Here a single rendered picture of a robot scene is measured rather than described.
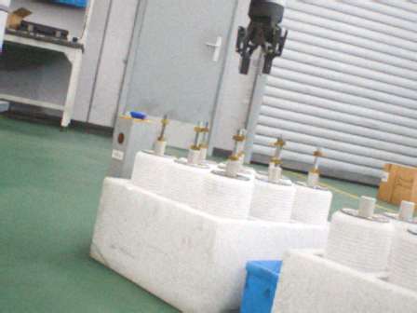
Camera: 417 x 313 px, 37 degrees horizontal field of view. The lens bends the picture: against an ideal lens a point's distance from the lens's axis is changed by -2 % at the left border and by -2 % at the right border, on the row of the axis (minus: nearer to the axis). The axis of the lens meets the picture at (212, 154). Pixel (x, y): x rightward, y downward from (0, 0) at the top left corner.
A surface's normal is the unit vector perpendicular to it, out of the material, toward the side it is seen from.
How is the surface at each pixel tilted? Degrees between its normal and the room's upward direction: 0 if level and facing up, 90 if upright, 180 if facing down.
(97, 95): 90
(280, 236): 90
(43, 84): 90
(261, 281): 92
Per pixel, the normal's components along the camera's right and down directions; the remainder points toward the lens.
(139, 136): 0.63, 0.17
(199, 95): 0.19, 0.09
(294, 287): -0.73, -0.11
